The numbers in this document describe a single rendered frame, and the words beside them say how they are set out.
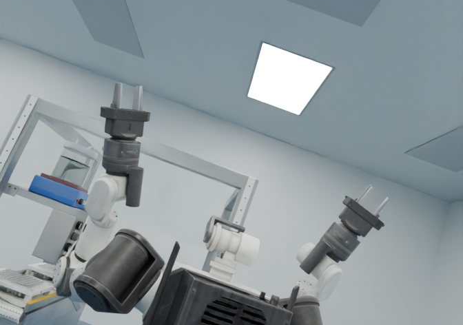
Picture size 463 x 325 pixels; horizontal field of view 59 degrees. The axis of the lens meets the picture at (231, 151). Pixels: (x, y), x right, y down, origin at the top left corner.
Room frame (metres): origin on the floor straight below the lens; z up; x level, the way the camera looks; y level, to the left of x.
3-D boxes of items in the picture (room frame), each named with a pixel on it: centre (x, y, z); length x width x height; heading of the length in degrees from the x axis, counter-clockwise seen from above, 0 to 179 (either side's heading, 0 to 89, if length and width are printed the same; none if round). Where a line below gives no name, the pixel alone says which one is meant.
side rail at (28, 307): (2.43, 0.54, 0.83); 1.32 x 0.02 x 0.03; 0
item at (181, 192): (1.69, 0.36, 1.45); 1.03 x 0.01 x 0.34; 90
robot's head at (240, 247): (0.97, -0.08, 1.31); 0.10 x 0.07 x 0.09; 100
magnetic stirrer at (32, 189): (1.88, 0.64, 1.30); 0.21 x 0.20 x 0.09; 90
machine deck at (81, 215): (2.06, 0.69, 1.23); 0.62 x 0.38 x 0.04; 0
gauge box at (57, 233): (1.86, 0.55, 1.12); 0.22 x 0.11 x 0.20; 0
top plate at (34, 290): (1.94, 0.68, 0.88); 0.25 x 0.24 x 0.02; 90
